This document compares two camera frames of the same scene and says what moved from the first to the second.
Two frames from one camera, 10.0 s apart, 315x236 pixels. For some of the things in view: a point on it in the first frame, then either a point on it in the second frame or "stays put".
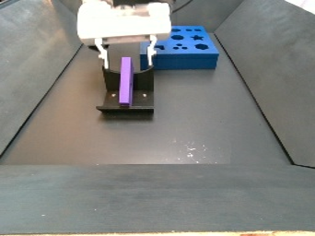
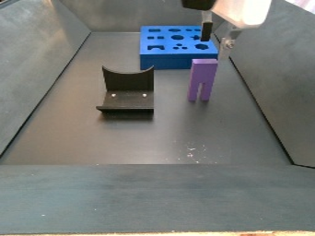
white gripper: [102, 19] to [244, 13]
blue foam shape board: [189, 51] stays put
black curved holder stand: [142, 107] stays put
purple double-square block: [126, 82] to [202, 73]
